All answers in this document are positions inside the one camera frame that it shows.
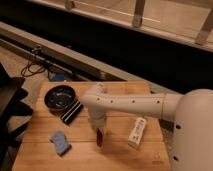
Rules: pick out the blue object on floor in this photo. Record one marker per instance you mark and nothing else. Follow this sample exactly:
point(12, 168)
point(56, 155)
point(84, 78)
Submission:
point(57, 78)

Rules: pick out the blue sponge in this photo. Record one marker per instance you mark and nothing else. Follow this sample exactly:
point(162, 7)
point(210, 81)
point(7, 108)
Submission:
point(60, 142)

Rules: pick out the black striped rectangular block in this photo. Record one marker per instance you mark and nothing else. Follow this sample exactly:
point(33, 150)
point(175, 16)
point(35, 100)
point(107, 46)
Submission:
point(71, 113)

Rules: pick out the dark round bowl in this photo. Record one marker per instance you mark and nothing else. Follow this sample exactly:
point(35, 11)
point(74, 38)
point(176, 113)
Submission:
point(59, 97)

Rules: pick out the metal railing frame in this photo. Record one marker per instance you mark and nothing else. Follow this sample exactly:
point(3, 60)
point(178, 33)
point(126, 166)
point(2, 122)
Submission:
point(189, 22)

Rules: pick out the white rectangular box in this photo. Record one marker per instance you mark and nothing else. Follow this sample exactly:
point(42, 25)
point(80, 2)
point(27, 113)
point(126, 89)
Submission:
point(137, 132)

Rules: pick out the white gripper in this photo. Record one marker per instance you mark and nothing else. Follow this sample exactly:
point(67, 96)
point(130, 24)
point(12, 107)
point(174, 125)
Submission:
point(97, 121)

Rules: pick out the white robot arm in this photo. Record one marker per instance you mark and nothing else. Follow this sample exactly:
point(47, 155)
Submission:
point(191, 113)

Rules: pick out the black chair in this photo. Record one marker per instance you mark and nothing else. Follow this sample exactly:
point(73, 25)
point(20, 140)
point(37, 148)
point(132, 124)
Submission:
point(11, 95)

